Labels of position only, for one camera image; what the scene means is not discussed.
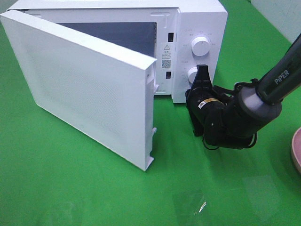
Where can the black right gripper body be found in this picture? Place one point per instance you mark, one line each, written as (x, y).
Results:
(200, 101)

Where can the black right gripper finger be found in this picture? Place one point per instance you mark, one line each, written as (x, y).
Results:
(202, 78)

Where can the white microwave door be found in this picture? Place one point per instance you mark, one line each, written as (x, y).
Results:
(104, 90)

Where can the pink plate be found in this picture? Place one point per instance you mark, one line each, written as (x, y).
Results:
(296, 150)

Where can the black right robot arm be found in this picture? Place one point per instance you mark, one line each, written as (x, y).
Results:
(231, 118)

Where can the lower white microwave knob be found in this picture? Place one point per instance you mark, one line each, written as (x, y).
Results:
(191, 74)

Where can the white microwave knob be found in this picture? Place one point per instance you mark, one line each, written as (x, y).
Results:
(200, 45)
(191, 74)

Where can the upper white microwave knob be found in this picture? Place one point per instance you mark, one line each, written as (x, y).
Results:
(200, 45)

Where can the white microwave oven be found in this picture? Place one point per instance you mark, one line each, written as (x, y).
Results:
(163, 29)

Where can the clear tape patch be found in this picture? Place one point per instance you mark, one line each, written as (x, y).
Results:
(188, 203)
(263, 195)

